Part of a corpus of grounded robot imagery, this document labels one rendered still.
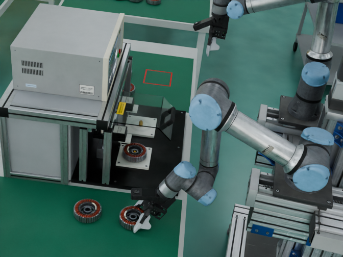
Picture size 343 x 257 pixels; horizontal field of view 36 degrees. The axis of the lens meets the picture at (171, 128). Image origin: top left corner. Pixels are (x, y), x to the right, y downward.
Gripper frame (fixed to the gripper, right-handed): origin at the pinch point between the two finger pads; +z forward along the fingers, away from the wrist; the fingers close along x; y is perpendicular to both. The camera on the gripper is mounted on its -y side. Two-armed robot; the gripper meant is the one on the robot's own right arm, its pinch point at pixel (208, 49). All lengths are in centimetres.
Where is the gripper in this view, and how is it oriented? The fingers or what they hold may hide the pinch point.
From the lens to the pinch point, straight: 263.7
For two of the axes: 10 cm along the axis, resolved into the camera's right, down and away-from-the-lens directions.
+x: 2.0, -5.6, 8.0
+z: -1.1, 8.0, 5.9
